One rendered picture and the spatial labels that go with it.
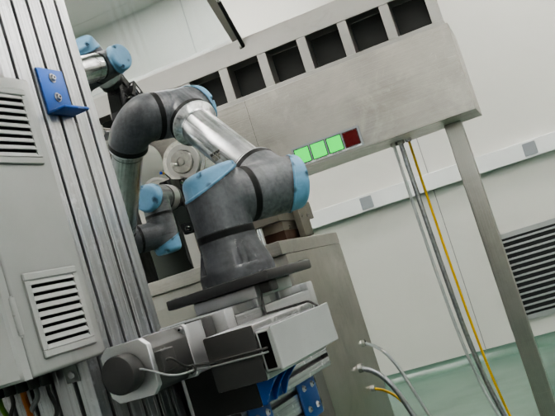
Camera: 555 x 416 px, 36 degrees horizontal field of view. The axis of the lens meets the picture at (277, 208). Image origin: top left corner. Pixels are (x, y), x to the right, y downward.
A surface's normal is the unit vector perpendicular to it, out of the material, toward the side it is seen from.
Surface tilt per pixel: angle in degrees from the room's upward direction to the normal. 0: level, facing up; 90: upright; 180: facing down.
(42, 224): 90
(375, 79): 90
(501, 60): 90
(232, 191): 88
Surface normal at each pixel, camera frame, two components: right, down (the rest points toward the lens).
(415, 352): -0.31, 0.01
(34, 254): 0.87, -0.31
